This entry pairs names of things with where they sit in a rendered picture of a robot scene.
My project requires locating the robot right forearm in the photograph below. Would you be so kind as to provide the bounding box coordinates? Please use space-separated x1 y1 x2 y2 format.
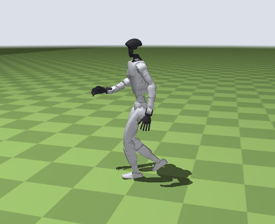
107 80 125 94

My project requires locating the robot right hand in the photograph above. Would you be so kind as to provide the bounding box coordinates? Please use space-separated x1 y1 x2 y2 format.
91 86 112 96

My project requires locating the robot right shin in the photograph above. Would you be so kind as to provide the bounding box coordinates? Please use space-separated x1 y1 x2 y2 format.
135 143 161 164

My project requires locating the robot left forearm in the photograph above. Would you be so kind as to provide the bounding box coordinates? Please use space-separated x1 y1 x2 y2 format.
146 85 156 114

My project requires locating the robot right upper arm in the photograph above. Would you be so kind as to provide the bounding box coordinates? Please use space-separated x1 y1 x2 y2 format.
123 61 131 87

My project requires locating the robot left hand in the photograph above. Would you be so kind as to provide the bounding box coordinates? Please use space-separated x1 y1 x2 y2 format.
138 109 153 131

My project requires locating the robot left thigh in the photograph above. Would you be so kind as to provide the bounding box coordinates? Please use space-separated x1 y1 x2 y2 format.
123 107 146 149

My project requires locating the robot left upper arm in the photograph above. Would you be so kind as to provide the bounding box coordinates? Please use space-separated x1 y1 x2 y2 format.
136 63 156 90

